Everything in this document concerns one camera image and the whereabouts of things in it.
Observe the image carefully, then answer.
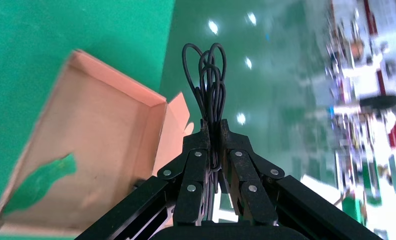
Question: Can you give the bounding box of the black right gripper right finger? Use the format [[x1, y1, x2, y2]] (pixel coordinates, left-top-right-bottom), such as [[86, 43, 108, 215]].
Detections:
[[218, 118, 384, 240]]

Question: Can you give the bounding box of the green tape scrap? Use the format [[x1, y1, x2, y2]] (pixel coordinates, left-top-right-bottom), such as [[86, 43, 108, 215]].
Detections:
[[2, 152, 77, 215]]

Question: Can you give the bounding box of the green table cloth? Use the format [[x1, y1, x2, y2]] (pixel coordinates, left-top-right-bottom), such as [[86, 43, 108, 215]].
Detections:
[[0, 0, 176, 240]]

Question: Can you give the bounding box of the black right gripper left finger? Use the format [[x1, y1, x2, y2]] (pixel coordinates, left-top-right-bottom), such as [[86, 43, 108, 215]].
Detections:
[[74, 119, 212, 240]]

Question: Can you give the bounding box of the open brown cardboard box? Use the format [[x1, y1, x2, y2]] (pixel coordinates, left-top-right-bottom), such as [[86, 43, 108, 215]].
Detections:
[[0, 48, 195, 237]]

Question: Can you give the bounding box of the thin black usb cable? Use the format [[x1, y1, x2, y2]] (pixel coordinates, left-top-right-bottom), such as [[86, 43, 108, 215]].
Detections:
[[182, 42, 228, 195]]

